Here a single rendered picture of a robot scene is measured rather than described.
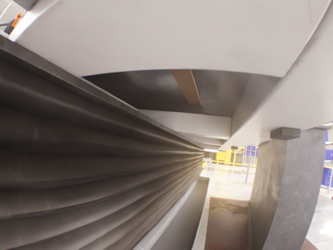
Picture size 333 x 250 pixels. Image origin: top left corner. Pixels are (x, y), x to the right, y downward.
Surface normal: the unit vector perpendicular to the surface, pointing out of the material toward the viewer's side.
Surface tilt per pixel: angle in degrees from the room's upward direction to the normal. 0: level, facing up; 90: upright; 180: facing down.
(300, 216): 90
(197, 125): 90
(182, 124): 90
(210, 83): 180
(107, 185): 39
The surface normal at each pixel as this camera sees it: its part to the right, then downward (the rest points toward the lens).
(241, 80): -0.15, 0.98
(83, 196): 0.80, -0.58
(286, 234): -0.47, -0.19
